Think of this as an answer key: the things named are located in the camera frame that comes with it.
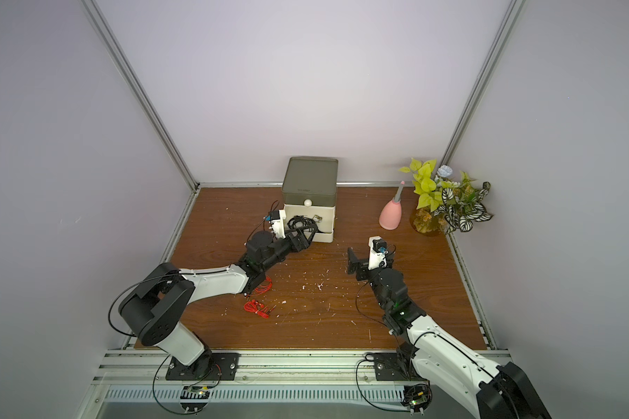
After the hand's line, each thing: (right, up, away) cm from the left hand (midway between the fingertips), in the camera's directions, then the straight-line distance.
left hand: (313, 228), depth 82 cm
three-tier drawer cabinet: (-2, +14, +11) cm, 18 cm away
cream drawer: (+4, +5, +18) cm, 19 cm away
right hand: (+16, -4, -3) cm, 17 cm away
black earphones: (-4, +1, +16) cm, 16 cm away
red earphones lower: (-19, -26, +3) cm, 33 cm away
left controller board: (-34, -48, -10) cm, 59 cm away
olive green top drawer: (-1, +10, +11) cm, 14 cm away
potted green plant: (+42, +8, -1) cm, 43 cm away
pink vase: (+30, +4, +18) cm, 35 cm away
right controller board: (+29, -45, -12) cm, 55 cm away
